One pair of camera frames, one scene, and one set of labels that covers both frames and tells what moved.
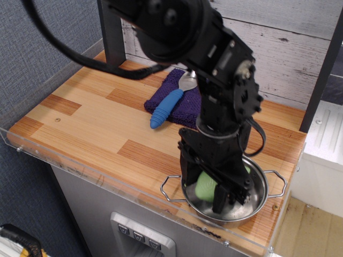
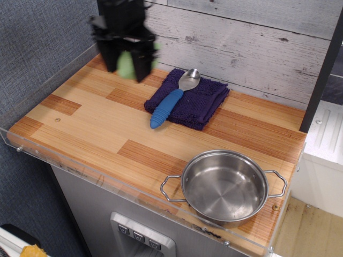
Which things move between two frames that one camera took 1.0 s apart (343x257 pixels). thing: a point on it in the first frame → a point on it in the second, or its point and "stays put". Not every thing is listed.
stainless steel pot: [264, 184] stays put
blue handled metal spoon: [187, 81] stays put
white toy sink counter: [319, 181] stays put
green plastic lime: [205, 187] → [125, 66]
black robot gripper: [221, 159] → [124, 21]
